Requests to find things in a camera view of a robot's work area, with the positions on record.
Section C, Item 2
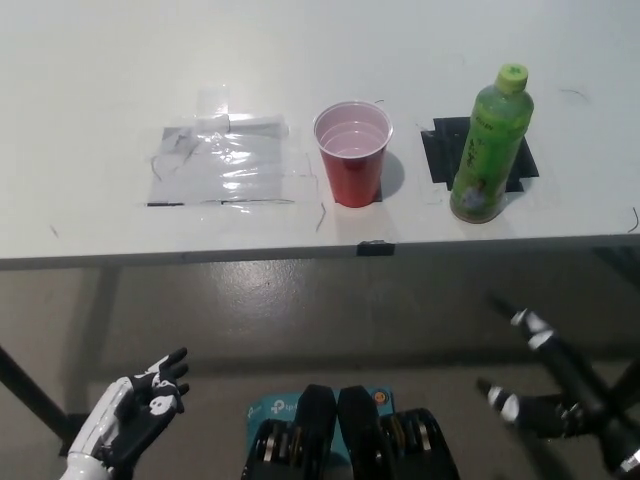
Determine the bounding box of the red plastic cup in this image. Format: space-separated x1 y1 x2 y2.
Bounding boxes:
312 100 395 206

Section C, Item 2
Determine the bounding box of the green tea plastic bottle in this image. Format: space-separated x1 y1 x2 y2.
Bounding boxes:
448 63 535 224

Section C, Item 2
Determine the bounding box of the teal tp-link box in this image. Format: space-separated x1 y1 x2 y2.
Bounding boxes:
246 386 396 480

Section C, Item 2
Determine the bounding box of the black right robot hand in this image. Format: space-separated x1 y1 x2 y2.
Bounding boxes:
476 293 640 475

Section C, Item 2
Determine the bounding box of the large black tape patch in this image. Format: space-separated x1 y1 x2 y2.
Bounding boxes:
419 116 540 194

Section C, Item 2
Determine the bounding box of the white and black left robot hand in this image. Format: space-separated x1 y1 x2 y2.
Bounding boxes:
67 347 192 480

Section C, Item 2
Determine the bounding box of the grey sheet under clear tape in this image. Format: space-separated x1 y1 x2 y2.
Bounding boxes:
145 113 292 206

